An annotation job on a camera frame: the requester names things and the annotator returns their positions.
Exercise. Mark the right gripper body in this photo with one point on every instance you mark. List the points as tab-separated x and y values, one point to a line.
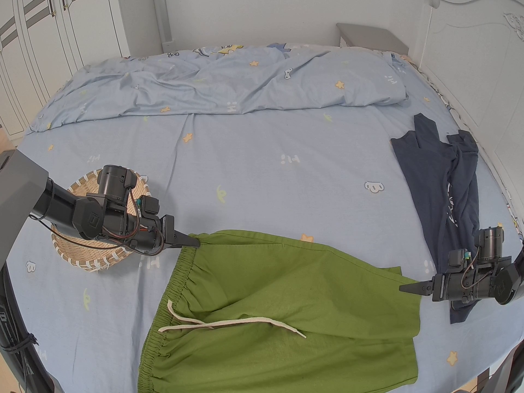
454	287

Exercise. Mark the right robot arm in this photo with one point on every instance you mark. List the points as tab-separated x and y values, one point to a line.
507	285

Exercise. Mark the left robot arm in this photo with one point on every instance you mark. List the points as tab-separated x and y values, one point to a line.
61	207

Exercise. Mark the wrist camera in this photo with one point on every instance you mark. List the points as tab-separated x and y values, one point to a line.
149	207
457	258

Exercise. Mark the pale blue quilt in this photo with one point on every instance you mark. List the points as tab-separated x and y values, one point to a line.
245	84

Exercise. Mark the bed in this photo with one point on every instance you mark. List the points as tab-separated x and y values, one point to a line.
286	137

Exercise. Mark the round woven basket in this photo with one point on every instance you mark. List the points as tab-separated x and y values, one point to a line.
94	258

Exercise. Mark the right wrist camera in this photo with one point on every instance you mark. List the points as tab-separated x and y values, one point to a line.
457	258

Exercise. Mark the white vertical pipe duct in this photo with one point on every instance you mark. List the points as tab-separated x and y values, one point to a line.
163	10

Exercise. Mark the white wardrobe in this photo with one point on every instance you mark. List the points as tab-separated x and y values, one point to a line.
82	23

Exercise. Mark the grey bedside table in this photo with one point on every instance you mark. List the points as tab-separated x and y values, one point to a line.
368	37

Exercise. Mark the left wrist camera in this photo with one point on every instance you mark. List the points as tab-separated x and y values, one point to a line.
149	207

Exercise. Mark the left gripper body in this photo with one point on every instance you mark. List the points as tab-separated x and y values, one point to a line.
151	238

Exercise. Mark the green shorts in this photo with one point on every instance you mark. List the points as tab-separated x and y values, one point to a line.
286	301

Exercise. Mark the dark blue garment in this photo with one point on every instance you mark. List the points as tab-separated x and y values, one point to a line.
434	170

